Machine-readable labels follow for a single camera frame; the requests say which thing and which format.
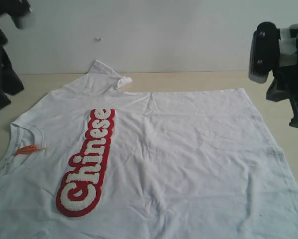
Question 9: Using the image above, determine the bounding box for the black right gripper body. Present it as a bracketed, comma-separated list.
[274, 23, 298, 97]

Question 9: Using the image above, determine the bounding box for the white t-shirt red lettering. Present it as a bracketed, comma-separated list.
[0, 61, 298, 239]

